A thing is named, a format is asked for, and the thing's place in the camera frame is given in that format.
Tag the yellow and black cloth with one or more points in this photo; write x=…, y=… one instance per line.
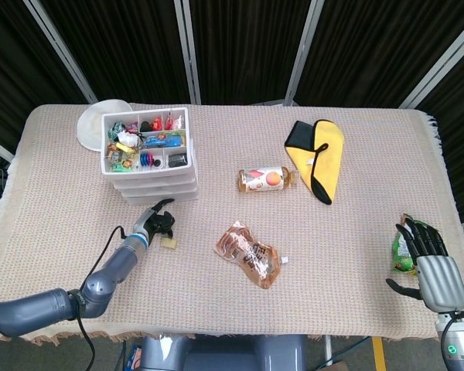
x=326, y=150

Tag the dark folding screen panel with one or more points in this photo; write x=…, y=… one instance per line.
x=371, y=46
x=462, y=123
x=247, y=46
x=15, y=77
x=131, y=46

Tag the blue and pink discs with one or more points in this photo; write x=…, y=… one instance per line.
x=146, y=159

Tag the yellow eraser block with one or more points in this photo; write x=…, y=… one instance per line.
x=169, y=243

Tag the blue and pink packet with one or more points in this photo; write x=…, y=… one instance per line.
x=133, y=357

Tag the shiny foil candy packet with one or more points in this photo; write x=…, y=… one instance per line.
x=122, y=166

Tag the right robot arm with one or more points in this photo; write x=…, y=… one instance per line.
x=462, y=348

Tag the red small toy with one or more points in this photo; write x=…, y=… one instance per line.
x=157, y=124

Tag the white plate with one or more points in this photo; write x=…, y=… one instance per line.
x=89, y=123

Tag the grey robot torso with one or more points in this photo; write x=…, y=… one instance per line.
x=224, y=355

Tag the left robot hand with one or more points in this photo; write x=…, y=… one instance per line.
x=145, y=224

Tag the yellow packet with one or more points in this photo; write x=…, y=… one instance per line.
x=124, y=147

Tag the peach tea bottle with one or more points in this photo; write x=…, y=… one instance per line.
x=268, y=179

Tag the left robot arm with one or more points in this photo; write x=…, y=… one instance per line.
x=100, y=282

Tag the green snack bag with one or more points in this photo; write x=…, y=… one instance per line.
x=401, y=251

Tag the white drawer organizer with items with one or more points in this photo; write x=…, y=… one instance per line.
x=147, y=112

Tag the dark grey metal part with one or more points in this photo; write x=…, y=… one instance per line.
x=177, y=160

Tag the white plastic storage drawer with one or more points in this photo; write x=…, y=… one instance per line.
x=154, y=182

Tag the brown spouted refill pouch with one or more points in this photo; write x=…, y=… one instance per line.
x=251, y=259

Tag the metal table leg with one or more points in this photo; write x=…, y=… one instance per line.
x=328, y=349

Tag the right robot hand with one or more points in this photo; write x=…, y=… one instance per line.
x=441, y=282

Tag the beige woven tablecloth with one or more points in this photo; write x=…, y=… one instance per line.
x=216, y=313

